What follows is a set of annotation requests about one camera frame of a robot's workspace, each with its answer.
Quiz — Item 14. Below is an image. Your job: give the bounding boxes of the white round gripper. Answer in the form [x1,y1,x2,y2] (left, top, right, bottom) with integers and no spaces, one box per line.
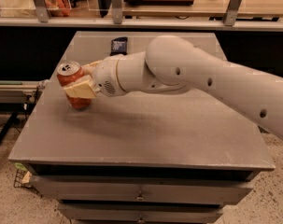
[63,55,126,99]

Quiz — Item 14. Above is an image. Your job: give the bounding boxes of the red coke can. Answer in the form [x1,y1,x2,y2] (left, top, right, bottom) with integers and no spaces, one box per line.
[57,61,91,109]

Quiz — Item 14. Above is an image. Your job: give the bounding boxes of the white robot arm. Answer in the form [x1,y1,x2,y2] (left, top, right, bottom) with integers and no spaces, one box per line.
[63,35,283,140]

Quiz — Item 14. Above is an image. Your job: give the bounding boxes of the dark blue rxbar wrapper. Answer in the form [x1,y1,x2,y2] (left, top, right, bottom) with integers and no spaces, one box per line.
[110,36,128,56]

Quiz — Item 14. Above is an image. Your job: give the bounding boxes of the orange snack bag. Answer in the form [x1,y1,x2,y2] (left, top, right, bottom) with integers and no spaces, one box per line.
[45,0,71,17]

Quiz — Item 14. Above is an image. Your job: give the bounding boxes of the grey cabinet with drawers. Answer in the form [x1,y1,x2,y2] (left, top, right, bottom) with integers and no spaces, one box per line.
[7,31,276,224]

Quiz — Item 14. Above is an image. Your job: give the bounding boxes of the upper grey drawer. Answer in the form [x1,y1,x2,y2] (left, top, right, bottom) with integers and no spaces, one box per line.
[30,175,253,205]

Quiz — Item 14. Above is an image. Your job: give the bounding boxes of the grey drawer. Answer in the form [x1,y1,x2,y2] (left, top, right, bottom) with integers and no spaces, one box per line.
[30,175,253,205]
[58,203,222,224]

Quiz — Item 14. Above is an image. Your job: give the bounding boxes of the lower grey drawer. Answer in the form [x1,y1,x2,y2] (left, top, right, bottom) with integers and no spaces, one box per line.
[58,203,222,224]

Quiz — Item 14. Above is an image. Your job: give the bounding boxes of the metal rail frame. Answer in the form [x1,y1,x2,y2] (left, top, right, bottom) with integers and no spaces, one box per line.
[0,80,44,104]

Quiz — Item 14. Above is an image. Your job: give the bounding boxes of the wire basket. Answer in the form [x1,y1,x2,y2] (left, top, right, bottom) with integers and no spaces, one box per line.
[13,169,38,194]

